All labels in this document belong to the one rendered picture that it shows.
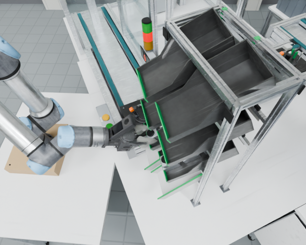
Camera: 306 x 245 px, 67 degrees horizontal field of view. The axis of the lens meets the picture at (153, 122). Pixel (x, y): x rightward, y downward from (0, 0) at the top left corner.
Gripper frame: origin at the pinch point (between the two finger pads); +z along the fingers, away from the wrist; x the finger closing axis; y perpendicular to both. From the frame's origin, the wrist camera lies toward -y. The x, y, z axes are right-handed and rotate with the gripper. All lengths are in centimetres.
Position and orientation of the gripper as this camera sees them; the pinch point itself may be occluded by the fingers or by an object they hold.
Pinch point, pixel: (153, 133)
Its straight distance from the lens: 93.0
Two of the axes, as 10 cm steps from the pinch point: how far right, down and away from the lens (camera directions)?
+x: 2.4, 8.1, -5.4
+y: -3.7, 5.9, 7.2
